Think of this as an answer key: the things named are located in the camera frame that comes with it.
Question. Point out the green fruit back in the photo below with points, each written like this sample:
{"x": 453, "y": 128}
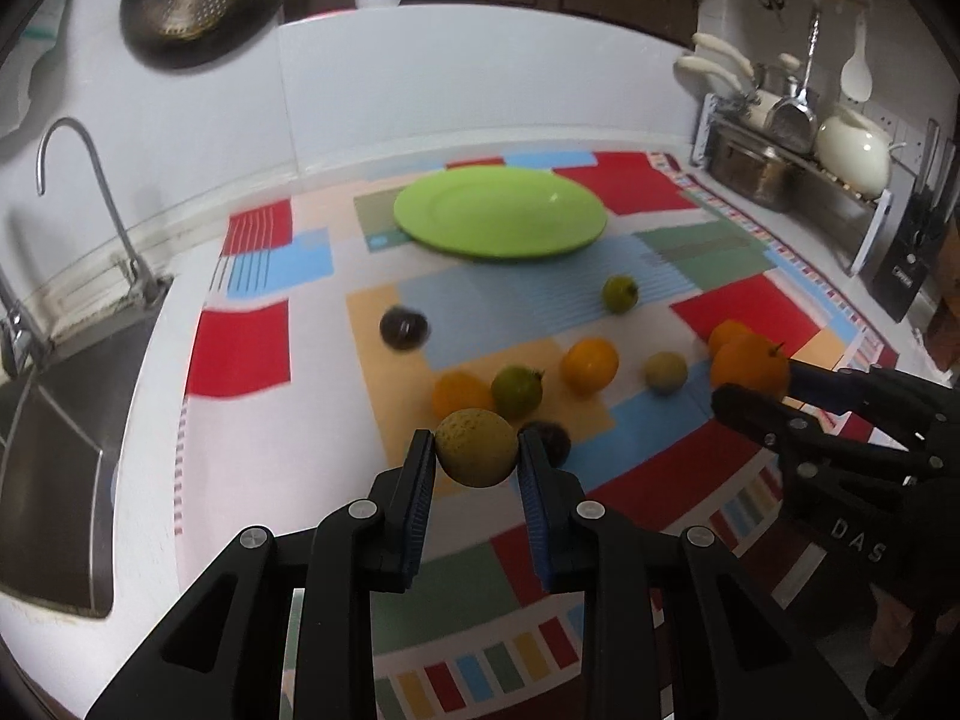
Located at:
{"x": 620, "y": 294}

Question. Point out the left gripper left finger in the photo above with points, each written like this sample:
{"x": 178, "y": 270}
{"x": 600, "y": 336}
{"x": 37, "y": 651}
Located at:
{"x": 219, "y": 651}

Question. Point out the cream pan handle upper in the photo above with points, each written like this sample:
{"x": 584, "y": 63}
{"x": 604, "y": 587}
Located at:
{"x": 718, "y": 45}

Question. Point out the white rice paddle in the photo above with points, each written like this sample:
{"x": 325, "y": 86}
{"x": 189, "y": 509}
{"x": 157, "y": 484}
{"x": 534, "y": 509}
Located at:
{"x": 855, "y": 77}

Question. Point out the cream pan handle lower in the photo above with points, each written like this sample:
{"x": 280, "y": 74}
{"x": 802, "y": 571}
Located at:
{"x": 700, "y": 66}

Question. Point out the dark plum front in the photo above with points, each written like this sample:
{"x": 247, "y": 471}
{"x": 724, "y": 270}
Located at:
{"x": 555, "y": 440}

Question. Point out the tan round fruit front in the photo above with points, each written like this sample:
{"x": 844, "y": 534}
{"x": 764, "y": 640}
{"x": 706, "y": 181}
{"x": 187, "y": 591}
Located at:
{"x": 477, "y": 448}

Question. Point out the cream pan handle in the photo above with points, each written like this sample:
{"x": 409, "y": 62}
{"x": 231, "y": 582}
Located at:
{"x": 700, "y": 66}
{"x": 718, "y": 45}

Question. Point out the teal tissue pack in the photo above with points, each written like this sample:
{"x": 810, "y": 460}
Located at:
{"x": 38, "y": 38}

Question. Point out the steel sink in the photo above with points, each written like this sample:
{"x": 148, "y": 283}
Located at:
{"x": 62, "y": 431}

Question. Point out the orange with stem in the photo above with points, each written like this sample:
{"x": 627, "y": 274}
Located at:
{"x": 752, "y": 362}

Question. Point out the black scissors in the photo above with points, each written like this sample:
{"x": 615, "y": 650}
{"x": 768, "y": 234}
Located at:
{"x": 775, "y": 7}

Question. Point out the person hand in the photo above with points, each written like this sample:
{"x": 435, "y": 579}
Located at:
{"x": 891, "y": 631}

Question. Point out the dish rack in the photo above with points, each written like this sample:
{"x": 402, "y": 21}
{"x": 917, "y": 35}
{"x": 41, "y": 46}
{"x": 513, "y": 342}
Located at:
{"x": 814, "y": 184}

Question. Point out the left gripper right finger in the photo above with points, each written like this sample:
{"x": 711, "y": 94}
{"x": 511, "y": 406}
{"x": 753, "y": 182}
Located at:
{"x": 673, "y": 626}

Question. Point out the dark plum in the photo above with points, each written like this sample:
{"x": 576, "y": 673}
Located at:
{"x": 404, "y": 329}
{"x": 555, "y": 440}

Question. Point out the cream ceramic pot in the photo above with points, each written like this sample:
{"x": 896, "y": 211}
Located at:
{"x": 855, "y": 150}

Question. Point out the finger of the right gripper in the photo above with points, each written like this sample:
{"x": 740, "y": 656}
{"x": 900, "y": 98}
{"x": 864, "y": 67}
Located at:
{"x": 780, "y": 423}
{"x": 880, "y": 395}

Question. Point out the green plate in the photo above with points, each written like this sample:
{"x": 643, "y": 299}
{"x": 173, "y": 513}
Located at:
{"x": 500, "y": 213}

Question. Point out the steel scoop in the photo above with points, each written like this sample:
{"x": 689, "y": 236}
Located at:
{"x": 792, "y": 122}

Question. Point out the green tomato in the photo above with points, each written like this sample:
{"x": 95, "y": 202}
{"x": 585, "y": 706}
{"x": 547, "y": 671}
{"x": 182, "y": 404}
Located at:
{"x": 517, "y": 391}

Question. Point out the chrome main faucet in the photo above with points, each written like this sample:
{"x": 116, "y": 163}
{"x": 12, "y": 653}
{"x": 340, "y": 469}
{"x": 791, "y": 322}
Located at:
{"x": 22, "y": 338}

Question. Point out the tan round fruit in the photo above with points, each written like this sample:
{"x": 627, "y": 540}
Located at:
{"x": 665, "y": 373}
{"x": 477, "y": 448}

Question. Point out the colourful patchwork mat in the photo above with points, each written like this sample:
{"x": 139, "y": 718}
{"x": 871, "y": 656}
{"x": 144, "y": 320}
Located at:
{"x": 328, "y": 338}

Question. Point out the steel pot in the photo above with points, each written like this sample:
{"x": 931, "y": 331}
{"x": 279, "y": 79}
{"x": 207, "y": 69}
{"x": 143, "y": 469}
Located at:
{"x": 748, "y": 167}

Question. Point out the dark plum back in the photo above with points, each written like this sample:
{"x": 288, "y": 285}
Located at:
{"x": 404, "y": 329}

